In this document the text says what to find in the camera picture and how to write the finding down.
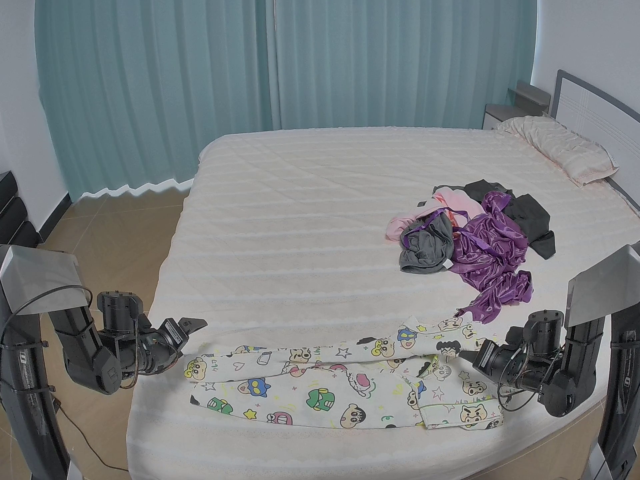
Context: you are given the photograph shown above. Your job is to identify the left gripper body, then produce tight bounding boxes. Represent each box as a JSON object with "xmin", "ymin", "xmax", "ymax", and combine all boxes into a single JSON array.
[{"xmin": 136, "ymin": 318, "xmax": 190, "ymax": 375}]

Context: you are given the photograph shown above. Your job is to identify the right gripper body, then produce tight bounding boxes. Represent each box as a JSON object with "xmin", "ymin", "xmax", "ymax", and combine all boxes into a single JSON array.
[{"xmin": 472, "ymin": 340, "xmax": 511, "ymax": 385}]

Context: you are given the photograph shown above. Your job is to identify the white printed pyjama garment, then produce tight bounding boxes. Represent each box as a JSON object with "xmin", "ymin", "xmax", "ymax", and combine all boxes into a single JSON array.
[{"xmin": 182, "ymin": 314, "xmax": 505, "ymax": 432}]

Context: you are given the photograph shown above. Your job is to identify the pile of clothes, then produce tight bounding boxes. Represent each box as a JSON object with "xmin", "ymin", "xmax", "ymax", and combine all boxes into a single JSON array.
[{"xmin": 386, "ymin": 179, "xmax": 557, "ymax": 325}]

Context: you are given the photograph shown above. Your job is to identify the bed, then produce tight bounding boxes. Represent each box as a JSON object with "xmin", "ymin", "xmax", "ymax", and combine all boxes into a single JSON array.
[{"xmin": 125, "ymin": 69, "xmax": 640, "ymax": 480}]

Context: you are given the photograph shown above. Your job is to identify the black chest of drawers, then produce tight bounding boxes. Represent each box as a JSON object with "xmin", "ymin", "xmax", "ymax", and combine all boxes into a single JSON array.
[{"xmin": 0, "ymin": 170, "xmax": 44, "ymax": 249}]

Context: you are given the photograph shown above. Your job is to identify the cream pillow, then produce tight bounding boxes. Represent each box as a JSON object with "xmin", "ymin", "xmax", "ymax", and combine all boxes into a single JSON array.
[{"xmin": 495, "ymin": 116, "xmax": 620, "ymax": 188}]

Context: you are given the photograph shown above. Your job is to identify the blue-green curtain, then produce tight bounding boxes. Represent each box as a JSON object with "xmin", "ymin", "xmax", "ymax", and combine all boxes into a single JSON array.
[
  {"xmin": 271, "ymin": 0, "xmax": 539, "ymax": 132},
  {"xmin": 34, "ymin": 0, "xmax": 274, "ymax": 202}
]

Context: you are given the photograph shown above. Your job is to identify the grey bedside table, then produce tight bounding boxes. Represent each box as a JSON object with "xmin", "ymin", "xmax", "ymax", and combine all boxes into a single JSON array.
[{"xmin": 484, "ymin": 82, "xmax": 551, "ymax": 130}]

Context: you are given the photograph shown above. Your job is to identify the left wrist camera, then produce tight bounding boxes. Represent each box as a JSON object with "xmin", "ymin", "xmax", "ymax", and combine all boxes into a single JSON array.
[{"xmin": 134, "ymin": 313, "xmax": 157, "ymax": 341}]

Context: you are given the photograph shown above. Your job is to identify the black cable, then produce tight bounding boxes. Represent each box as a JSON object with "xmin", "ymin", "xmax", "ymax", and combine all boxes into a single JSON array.
[
  {"xmin": 51, "ymin": 392, "xmax": 132, "ymax": 474},
  {"xmin": 0, "ymin": 286, "xmax": 94, "ymax": 349}
]

